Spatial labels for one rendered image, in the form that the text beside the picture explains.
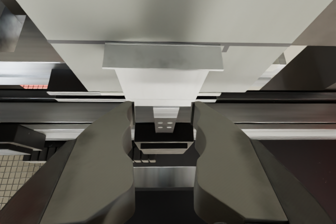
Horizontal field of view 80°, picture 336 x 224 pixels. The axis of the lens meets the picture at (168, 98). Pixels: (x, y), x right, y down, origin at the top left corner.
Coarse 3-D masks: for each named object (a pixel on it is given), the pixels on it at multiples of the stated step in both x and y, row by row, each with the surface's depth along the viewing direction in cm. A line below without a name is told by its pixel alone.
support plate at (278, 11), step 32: (32, 0) 11; (64, 0) 11; (96, 0) 11; (128, 0) 11; (160, 0) 11; (192, 0) 11; (224, 0) 11; (256, 0) 11; (288, 0) 11; (320, 0) 12; (64, 32) 14; (96, 32) 14; (128, 32) 14; (160, 32) 14; (192, 32) 14; (224, 32) 14; (256, 32) 14; (288, 32) 14; (96, 64) 18; (224, 64) 18; (256, 64) 18
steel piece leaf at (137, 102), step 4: (132, 100) 25; (136, 100) 25; (140, 100) 25; (144, 100) 25; (148, 100) 25; (152, 100) 25; (156, 100) 25; (160, 100) 25; (164, 100) 25; (168, 100) 25; (172, 100) 25; (176, 100) 25; (180, 100) 25; (184, 100) 25; (188, 100) 25; (192, 100) 25; (136, 104) 26; (140, 104) 26; (144, 104) 26; (148, 104) 26; (152, 104) 26; (156, 104) 26; (160, 104) 26; (164, 104) 26; (168, 104) 26; (172, 104) 26; (176, 104) 26; (180, 104) 26; (184, 104) 26; (188, 104) 26
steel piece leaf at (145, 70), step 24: (120, 48) 14; (144, 48) 15; (168, 48) 15; (192, 48) 15; (216, 48) 15; (120, 72) 18; (144, 72) 19; (168, 72) 19; (192, 72) 19; (144, 96) 24; (168, 96) 24; (192, 96) 24
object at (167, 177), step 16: (144, 176) 21; (160, 176) 21; (176, 176) 21; (192, 176) 21; (144, 192) 20; (160, 192) 20; (176, 192) 20; (192, 192) 20; (144, 208) 19; (160, 208) 19; (176, 208) 19; (192, 208) 19
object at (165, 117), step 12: (156, 108) 27; (168, 108) 27; (156, 120) 32; (168, 120) 32; (144, 132) 41; (156, 132) 40; (168, 132) 40; (180, 132) 41; (192, 132) 41; (144, 144) 41; (156, 144) 41; (168, 144) 41; (180, 144) 41
